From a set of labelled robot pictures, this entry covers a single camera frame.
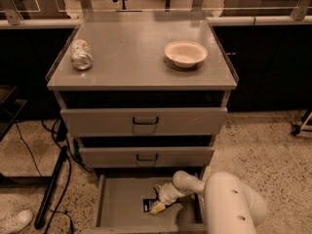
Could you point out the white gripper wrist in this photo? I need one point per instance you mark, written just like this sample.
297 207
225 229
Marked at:
166 196

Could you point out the dark blue rxbar packet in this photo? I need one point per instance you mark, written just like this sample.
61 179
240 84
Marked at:
148 204

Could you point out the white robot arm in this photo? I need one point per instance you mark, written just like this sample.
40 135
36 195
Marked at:
231 206

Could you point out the grey bottom drawer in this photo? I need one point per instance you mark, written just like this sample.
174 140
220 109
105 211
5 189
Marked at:
122 208

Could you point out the grey drawer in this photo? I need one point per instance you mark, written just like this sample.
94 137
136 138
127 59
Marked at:
146 157
125 122
122 208

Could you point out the grey middle drawer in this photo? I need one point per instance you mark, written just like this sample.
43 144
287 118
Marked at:
146 157

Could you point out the grey drawer cabinet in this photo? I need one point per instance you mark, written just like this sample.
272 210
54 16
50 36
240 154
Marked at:
130 70

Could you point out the grey top drawer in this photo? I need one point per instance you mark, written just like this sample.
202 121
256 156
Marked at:
125 122

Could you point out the black metal floor bar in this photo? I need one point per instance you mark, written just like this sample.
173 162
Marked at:
49 192

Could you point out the white sneaker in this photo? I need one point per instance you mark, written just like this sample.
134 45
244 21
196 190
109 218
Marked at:
16 222

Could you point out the white paper bowl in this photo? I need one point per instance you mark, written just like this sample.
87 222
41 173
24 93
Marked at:
185 54

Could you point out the wheeled cart base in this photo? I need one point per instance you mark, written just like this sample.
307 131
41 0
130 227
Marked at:
304 125

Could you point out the silver soda can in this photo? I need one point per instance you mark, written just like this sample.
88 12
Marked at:
81 55

